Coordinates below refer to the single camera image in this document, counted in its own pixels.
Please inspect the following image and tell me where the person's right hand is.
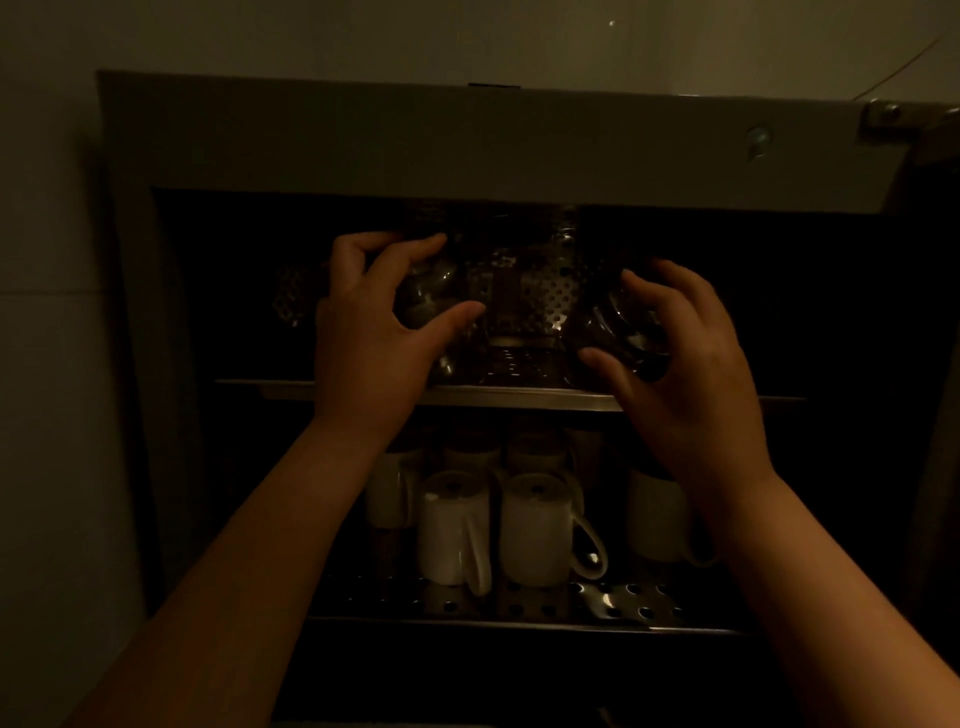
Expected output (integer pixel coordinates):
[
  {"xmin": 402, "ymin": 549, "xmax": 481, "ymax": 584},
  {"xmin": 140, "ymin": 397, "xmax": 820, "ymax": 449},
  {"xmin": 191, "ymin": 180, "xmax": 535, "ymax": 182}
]
[{"xmin": 577, "ymin": 258, "xmax": 778, "ymax": 519}]

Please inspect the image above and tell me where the person's left hand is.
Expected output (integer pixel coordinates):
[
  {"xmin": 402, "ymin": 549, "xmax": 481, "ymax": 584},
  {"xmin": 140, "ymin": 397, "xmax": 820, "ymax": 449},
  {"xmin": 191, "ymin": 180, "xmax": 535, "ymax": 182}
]
[{"xmin": 311, "ymin": 230, "xmax": 487, "ymax": 444}]

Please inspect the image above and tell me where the short clear drinking glass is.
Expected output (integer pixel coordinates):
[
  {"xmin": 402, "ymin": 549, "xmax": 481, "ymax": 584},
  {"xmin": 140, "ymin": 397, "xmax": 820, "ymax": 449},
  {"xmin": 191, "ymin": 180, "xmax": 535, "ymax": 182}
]
[{"xmin": 581, "ymin": 288, "xmax": 674, "ymax": 380}]

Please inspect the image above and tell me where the tall clear drinking glass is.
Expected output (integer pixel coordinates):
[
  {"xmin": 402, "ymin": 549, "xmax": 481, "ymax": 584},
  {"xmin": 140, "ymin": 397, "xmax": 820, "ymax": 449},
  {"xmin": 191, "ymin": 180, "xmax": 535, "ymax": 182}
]
[{"xmin": 395, "ymin": 254, "xmax": 481, "ymax": 380}]

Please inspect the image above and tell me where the person's right forearm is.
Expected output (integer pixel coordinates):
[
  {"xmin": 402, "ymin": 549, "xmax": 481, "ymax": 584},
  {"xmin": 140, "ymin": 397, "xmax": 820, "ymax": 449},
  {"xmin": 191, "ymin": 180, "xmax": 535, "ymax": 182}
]
[{"xmin": 697, "ymin": 472, "xmax": 960, "ymax": 728}]

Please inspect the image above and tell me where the person's left forearm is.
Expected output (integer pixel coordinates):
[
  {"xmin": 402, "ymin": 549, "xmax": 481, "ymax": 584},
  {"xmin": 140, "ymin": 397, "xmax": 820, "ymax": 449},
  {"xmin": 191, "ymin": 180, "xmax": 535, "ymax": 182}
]
[{"xmin": 67, "ymin": 419, "xmax": 406, "ymax": 728}]

